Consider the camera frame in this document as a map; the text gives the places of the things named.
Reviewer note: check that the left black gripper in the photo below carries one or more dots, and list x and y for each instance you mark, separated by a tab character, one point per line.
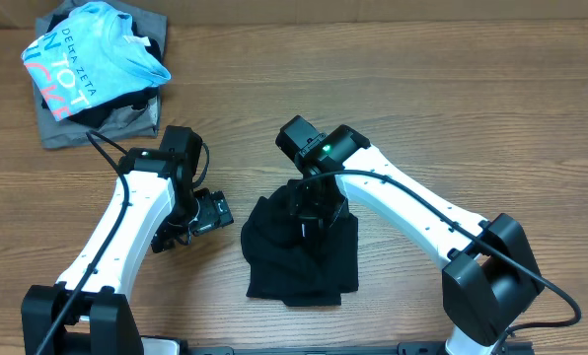
215	210

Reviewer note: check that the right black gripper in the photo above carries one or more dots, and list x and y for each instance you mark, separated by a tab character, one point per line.
305	214

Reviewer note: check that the black t-shirt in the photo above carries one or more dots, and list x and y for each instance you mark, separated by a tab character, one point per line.
296	263

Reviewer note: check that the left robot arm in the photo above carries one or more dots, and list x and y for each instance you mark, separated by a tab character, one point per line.
158	202

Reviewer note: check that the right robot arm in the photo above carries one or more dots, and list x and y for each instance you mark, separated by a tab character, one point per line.
486	265

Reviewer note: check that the folded grey t-shirt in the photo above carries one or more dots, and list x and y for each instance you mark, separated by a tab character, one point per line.
123	122

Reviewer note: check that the folded black garment in stack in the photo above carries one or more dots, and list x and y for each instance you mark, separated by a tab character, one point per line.
95	116

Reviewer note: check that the light blue printed t-shirt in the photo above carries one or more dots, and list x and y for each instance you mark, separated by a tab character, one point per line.
91	58

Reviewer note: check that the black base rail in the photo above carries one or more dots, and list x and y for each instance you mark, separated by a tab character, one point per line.
314	351

